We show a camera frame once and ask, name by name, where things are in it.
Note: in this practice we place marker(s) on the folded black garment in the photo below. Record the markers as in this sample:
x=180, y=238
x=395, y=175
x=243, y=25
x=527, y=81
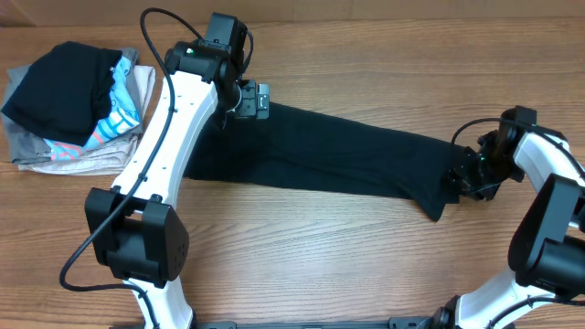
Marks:
x=65, y=93

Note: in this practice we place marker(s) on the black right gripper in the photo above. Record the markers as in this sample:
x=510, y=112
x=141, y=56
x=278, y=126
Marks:
x=459, y=175

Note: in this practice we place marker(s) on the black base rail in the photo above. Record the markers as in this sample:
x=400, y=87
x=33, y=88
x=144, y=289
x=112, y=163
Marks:
x=417, y=322

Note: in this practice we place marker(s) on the black t-shirt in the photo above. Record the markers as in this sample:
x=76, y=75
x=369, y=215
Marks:
x=298, y=149

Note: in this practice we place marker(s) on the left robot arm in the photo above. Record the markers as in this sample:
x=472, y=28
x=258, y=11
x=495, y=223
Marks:
x=134, y=228

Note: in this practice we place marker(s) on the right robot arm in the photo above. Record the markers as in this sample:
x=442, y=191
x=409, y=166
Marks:
x=545, y=265

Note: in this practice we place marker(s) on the folded blue striped garment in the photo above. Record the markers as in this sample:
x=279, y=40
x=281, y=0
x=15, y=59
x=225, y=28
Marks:
x=123, y=116

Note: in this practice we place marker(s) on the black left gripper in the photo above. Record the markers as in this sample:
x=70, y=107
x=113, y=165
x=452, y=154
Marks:
x=249, y=108

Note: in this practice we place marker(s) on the folded beige garment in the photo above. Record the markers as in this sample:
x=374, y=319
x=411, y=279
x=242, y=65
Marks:
x=113, y=156

